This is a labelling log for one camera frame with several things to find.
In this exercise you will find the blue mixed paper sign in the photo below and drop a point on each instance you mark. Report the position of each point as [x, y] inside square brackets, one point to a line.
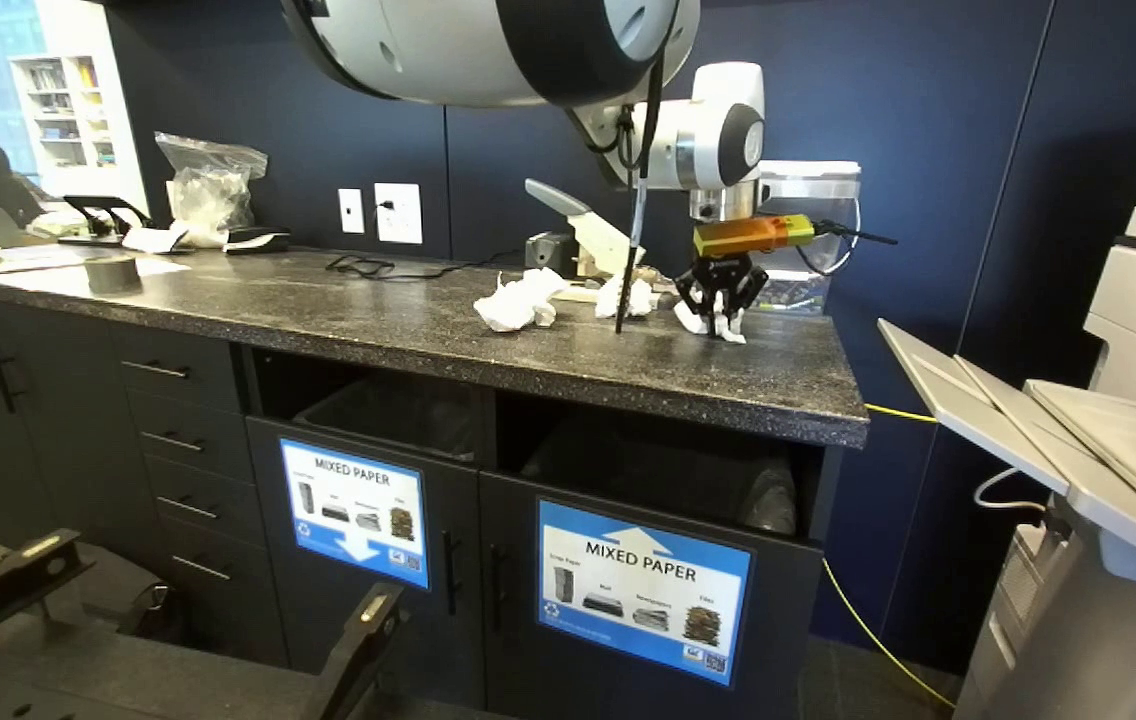
[355, 515]
[643, 586]

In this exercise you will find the large white office printer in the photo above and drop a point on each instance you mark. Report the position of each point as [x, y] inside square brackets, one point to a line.
[1102, 464]

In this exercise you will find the orange wrist camera bar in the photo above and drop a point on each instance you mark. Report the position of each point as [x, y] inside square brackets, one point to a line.
[753, 235]

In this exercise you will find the small crumpled white paper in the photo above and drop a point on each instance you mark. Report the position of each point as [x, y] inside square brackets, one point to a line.
[647, 296]

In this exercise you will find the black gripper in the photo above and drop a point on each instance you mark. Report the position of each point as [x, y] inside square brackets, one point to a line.
[725, 273]

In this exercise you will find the black office chair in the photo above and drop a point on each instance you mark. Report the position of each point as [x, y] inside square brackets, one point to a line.
[63, 666]

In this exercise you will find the small black white tool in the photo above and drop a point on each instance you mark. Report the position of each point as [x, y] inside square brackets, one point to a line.
[258, 241]

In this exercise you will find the white cubby shelf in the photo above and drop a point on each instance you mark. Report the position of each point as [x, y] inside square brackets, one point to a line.
[68, 115]

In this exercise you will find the white paper pile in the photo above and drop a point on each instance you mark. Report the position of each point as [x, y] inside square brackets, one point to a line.
[152, 236]

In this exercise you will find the bin with black liner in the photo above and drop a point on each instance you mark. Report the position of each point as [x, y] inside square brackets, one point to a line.
[660, 475]

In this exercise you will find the large white wall plate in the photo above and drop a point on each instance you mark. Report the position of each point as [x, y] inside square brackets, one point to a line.
[397, 215]

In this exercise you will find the black counter cabinet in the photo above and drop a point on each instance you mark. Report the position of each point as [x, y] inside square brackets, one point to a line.
[63, 440]

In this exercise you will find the black bin door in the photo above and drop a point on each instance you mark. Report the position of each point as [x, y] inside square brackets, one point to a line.
[513, 666]
[454, 655]

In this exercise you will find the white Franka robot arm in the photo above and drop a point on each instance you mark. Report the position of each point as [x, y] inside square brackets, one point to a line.
[488, 47]

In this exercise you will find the clear plastic cup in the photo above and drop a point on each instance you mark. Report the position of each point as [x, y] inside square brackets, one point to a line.
[808, 286]

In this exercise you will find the small white wall outlet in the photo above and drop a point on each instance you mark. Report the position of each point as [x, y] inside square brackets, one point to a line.
[350, 210]

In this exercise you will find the clear plastic bag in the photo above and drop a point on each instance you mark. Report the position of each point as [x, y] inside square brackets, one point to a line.
[209, 184]

